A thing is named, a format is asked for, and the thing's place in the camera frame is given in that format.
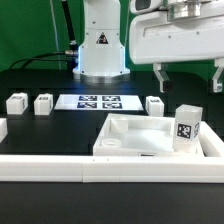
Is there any white U-shaped obstacle fence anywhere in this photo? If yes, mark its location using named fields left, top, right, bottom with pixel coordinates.
left=0, top=124, right=224, bottom=183

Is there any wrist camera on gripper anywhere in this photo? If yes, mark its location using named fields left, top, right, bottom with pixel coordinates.
left=130, top=0, right=164, bottom=14

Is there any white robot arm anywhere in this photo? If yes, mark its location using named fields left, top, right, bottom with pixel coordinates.
left=74, top=0, right=224, bottom=92

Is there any white square table top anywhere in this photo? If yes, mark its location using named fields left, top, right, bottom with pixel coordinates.
left=93, top=114, right=203, bottom=157

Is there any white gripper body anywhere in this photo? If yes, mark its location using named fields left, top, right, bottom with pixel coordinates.
left=129, top=3, right=224, bottom=64

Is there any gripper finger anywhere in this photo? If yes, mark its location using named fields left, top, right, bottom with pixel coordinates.
left=210, top=58, right=224, bottom=93
left=153, top=63, right=171, bottom=93

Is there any black cable bundle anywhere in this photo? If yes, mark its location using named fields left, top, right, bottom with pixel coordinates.
left=8, top=0, right=80, bottom=70

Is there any white sheet with markers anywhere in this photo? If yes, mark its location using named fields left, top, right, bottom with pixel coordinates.
left=55, top=94, right=143, bottom=111

